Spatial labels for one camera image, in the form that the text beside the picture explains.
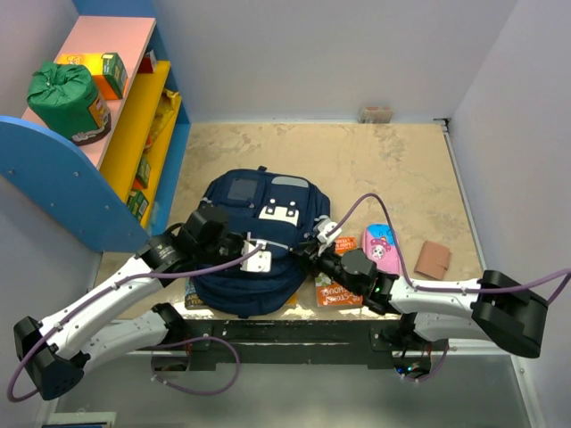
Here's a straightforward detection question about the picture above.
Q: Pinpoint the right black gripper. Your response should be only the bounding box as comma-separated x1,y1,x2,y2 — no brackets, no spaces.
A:
288,240,362,297

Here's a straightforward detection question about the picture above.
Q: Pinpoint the navy blue school backpack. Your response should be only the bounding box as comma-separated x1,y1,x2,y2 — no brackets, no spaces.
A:
193,167,331,318

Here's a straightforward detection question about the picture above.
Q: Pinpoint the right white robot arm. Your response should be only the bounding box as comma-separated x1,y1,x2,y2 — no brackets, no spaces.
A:
291,241,549,358

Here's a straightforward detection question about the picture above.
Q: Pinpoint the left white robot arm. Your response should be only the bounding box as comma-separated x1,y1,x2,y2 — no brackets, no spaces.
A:
6,206,265,402

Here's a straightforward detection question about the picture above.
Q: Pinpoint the yellow snack bag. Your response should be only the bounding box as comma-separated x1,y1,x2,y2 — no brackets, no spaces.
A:
144,88,180,152

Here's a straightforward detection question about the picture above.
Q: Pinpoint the orange 78-storey treehouse book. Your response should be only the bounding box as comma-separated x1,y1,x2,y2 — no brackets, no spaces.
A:
315,236,362,309

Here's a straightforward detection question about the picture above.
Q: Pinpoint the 169-storey treehouse book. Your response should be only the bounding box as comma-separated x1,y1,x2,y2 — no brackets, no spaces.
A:
184,279,207,310

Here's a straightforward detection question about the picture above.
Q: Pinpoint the pink pencil case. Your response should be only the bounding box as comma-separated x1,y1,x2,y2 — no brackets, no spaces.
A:
361,224,401,276

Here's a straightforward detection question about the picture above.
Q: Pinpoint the green box on lower shelf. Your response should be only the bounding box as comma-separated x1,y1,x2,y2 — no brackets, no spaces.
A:
132,155,152,190

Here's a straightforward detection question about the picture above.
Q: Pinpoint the blue pink yellow shelf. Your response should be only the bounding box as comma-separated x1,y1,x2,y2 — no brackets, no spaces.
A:
1,1,191,252

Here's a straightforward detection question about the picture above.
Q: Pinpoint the brown leather wallet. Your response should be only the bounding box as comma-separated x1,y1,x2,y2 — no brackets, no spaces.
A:
414,241,451,280

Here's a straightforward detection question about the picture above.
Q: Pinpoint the small box on yellow shelf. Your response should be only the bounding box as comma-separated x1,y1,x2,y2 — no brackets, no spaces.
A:
138,49,157,74

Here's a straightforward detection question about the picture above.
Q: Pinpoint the yellow green carton box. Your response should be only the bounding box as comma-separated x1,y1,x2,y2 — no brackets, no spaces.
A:
55,53,128,100

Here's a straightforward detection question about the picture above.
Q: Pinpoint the green wrapped round package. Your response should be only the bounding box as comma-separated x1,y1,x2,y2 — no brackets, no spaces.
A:
27,62,112,146

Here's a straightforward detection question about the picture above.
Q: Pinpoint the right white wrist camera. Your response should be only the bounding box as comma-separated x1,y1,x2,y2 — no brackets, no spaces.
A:
314,216,342,256

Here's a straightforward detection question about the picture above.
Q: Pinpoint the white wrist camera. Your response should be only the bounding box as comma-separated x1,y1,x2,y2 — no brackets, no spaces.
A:
240,232,272,273
314,216,342,256

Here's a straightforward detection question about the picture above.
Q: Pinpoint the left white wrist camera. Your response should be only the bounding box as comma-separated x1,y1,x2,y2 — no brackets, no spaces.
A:
240,232,272,273

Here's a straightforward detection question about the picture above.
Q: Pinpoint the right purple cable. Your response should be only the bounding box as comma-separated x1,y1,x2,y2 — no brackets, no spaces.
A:
327,193,571,384

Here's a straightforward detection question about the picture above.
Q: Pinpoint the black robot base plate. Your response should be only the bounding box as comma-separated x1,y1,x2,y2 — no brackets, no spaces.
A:
166,319,444,371

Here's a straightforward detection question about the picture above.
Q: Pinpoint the small box at back wall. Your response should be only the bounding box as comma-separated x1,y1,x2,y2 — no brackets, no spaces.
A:
358,106,393,124

